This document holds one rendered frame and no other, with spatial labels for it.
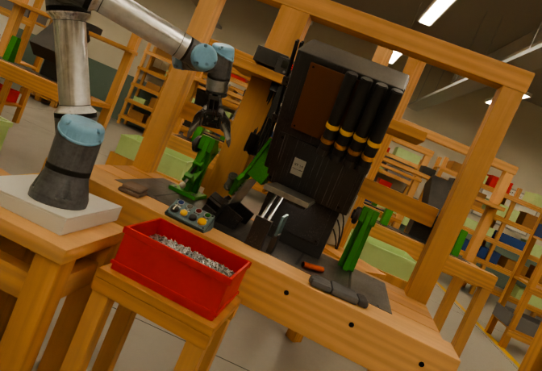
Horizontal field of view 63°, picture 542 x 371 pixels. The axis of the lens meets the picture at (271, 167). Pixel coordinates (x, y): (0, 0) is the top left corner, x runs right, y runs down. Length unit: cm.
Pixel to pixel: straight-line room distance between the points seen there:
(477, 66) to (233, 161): 113
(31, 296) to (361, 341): 92
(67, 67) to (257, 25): 1090
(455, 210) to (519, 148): 1085
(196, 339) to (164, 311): 11
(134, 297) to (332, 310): 60
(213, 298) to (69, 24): 84
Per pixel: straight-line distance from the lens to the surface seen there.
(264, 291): 144
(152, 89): 1180
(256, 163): 165
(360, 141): 143
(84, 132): 124
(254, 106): 205
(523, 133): 1287
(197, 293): 116
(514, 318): 644
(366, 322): 144
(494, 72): 209
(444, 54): 206
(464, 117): 1234
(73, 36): 138
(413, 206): 208
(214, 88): 147
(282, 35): 209
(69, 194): 127
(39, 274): 120
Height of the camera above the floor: 129
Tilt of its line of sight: 4 degrees down
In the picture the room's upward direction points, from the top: 23 degrees clockwise
